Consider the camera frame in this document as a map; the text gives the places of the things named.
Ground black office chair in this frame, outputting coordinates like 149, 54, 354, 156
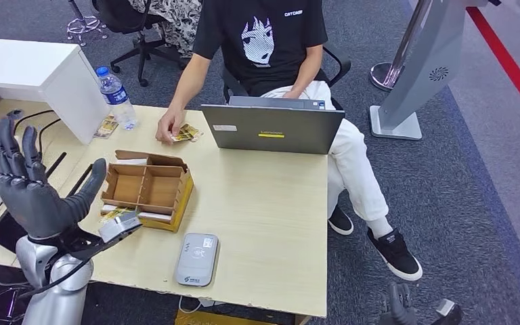
91, 0, 190, 88
221, 43, 353, 112

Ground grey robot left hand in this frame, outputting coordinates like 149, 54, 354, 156
0, 117, 108, 239

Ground grey kiosk stand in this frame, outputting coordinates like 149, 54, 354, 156
368, 0, 503, 142

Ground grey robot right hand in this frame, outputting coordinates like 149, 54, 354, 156
378, 282, 423, 325

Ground person's right hand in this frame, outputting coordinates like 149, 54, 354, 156
155, 106, 188, 146

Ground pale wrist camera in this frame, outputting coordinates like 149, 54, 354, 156
97, 211, 144, 244
434, 299, 457, 318

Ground chrome stool base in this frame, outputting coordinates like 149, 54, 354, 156
66, 0, 109, 47

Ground chrome stanchion post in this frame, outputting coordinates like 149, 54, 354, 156
370, 0, 433, 92

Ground grey laptop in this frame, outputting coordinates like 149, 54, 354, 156
200, 95, 347, 156

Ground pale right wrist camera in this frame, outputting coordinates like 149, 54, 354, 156
434, 299, 457, 318

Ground clear water bottle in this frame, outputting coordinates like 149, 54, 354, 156
95, 66, 138, 131

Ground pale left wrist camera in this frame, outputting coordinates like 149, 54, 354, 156
97, 211, 144, 244

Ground grey card reader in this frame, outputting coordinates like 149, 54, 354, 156
174, 232, 220, 288

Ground white cabinet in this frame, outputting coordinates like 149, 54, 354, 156
0, 37, 111, 146

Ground wooden divided card box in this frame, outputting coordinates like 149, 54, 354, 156
100, 150, 195, 234

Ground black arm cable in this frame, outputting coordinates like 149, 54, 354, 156
16, 256, 91, 300

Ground yellow panel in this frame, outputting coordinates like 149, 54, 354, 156
175, 309, 313, 325

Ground person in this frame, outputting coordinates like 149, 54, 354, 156
129, 0, 204, 59
155, 0, 424, 282

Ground white cable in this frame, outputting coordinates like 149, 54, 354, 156
177, 296, 226, 316

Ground black antenna rod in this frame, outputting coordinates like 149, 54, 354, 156
45, 152, 68, 179
66, 163, 94, 197

